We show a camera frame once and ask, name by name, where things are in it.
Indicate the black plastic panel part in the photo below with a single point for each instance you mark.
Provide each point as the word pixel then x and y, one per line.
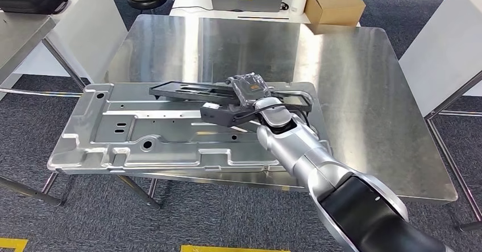
pixel 188 97

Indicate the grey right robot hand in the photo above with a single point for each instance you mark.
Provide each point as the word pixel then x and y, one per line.
pixel 250 88

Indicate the stamped sheet metal plate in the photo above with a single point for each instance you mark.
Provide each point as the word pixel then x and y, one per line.
pixel 131 148

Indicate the stainless steel workbench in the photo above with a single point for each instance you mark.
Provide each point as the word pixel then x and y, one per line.
pixel 19 35
pixel 357 92
pixel 452 167

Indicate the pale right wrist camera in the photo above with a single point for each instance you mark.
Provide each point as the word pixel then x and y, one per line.
pixel 211 106

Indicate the brown cardboard box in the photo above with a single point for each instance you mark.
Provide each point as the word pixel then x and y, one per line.
pixel 335 5

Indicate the yellow floor tape square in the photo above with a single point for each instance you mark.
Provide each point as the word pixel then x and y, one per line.
pixel 226 248
pixel 13 242

